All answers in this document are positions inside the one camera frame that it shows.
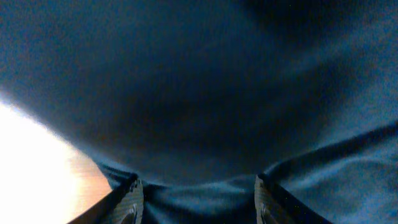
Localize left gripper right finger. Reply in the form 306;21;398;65
254;174;331;224

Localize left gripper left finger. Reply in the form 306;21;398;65
68;180;144;224

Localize navy blue shorts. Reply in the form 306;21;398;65
1;0;397;223

